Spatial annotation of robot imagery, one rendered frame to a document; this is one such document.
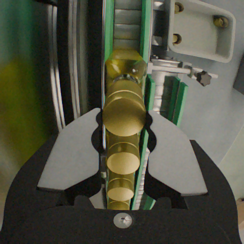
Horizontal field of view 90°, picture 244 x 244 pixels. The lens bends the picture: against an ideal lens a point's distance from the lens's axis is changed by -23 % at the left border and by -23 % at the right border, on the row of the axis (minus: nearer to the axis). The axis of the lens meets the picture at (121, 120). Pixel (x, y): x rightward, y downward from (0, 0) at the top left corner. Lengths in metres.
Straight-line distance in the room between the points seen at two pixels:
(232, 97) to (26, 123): 0.70
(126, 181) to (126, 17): 0.34
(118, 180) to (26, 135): 0.13
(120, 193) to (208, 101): 0.53
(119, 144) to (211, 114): 0.57
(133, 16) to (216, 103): 0.47
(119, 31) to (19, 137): 0.31
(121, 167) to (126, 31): 0.31
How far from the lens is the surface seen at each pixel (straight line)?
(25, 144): 0.22
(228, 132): 0.81
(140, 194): 0.73
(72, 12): 0.50
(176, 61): 0.41
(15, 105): 0.20
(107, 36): 0.31
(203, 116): 0.68
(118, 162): 0.16
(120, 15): 0.40
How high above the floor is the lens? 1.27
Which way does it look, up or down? 60 degrees down
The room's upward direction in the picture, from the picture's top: 177 degrees counter-clockwise
